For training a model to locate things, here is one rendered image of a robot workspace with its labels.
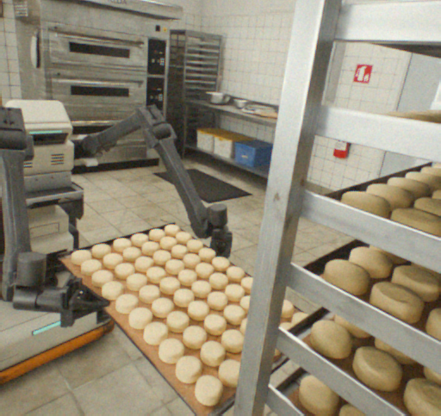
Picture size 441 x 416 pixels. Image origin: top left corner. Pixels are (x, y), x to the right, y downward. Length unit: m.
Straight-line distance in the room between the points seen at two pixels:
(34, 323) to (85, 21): 3.43
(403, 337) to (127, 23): 4.67
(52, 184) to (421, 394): 1.49
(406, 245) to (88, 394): 1.77
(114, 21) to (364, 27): 4.49
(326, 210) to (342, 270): 0.09
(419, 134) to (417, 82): 4.09
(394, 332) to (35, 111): 1.44
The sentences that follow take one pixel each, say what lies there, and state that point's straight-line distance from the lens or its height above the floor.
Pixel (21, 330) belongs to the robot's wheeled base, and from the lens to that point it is 1.95.
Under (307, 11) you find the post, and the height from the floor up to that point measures 1.51.
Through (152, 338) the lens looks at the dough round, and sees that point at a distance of 0.84.
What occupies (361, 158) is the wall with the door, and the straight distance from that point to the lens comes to 4.67.
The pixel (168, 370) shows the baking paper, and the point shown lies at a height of 0.89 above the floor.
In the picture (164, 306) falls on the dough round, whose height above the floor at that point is 0.91.
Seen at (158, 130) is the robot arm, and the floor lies 1.21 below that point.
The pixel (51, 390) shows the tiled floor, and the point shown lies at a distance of 2.05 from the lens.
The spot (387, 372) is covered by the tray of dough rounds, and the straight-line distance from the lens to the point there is 0.50.
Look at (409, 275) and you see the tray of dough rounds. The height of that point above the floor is 1.24.
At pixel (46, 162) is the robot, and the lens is 1.70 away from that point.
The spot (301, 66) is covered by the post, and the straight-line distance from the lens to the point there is 0.38.
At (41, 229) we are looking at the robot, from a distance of 1.80.
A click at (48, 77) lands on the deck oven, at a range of 4.55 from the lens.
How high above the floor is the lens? 1.46
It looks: 19 degrees down
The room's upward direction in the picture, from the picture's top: 6 degrees clockwise
